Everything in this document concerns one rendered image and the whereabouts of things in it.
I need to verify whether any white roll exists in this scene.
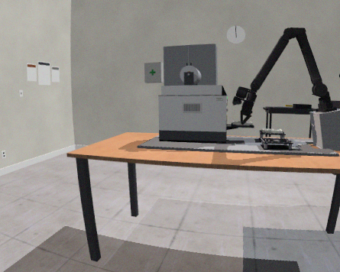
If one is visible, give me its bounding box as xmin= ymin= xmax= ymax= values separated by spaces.
xmin=180 ymin=66 xmax=201 ymax=85

